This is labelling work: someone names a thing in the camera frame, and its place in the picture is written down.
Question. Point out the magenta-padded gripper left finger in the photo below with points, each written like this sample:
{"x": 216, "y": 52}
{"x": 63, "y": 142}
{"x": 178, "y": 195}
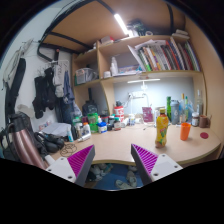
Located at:
{"x": 60, "y": 166}

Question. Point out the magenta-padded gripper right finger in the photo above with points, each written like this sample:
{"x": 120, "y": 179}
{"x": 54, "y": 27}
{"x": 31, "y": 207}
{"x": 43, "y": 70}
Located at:
{"x": 163, "y": 165}

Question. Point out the yellow drink bottle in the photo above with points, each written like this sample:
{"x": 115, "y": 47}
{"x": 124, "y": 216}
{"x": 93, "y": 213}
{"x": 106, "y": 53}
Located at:
{"x": 161, "y": 130}

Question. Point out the orange plastic cup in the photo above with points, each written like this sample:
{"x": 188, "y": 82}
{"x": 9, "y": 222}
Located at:
{"x": 185, "y": 131}

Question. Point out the pink metal thermos flask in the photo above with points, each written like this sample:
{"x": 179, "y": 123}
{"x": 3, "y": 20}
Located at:
{"x": 25, "y": 146}

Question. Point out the grey shaker bottle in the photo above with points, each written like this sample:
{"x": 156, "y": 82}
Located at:
{"x": 175, "y": 113}

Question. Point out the magenta packet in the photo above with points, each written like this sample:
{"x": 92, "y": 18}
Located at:
{"x": 147, "y": 114}

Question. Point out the green plastic container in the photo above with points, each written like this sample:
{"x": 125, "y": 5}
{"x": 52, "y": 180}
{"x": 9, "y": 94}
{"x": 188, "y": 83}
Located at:
{"x": 93, "y": 123}

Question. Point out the dark-lidded glass jar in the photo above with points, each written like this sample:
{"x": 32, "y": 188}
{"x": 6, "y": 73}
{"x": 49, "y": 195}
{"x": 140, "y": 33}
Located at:
{"x": 195, "y": 120}

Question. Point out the dark green plastic bottle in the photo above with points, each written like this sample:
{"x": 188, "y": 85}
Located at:
{"x": 168, "y": 108}

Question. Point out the white jar with blue label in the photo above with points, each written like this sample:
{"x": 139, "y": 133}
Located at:
{"x": 102, "y": 128}

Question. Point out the brown mug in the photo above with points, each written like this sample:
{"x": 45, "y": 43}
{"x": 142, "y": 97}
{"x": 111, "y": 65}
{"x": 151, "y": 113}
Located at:
{"x": 203, "y": 121}

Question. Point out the dark brown pill bottle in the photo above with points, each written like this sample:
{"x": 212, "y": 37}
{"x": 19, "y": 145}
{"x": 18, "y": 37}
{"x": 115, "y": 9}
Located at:
{"x": 117, "y": 125}

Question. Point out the black backpack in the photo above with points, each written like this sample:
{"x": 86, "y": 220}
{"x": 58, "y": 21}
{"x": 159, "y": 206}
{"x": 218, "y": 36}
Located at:
{"x": 90, "y": 108}

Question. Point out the blue hanging garment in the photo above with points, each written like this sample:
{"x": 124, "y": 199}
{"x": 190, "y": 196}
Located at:
{"x": 68, "y": 100}

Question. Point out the red and white canister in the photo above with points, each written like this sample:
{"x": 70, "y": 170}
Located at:
{"x": 118, "y": 111}

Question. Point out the clear glass bottle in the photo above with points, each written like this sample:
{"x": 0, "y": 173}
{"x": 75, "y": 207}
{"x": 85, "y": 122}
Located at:
{"x": 199, "y": 105}

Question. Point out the black hanging clothes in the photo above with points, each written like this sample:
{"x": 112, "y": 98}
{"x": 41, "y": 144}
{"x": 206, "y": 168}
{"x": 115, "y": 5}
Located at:
{"x": 43, "y": 93}

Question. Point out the wooden shelf unit with books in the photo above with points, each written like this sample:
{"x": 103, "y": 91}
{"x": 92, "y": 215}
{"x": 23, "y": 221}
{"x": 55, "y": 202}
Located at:
{"x": 133, "y": 41}

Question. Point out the ceiling tube light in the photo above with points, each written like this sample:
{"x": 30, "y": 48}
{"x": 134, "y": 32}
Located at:
{"x": 121, "y": 24}

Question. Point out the white wall power outlet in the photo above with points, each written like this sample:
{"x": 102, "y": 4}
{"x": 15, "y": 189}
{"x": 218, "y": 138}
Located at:
{"x": 138, "y": 95}

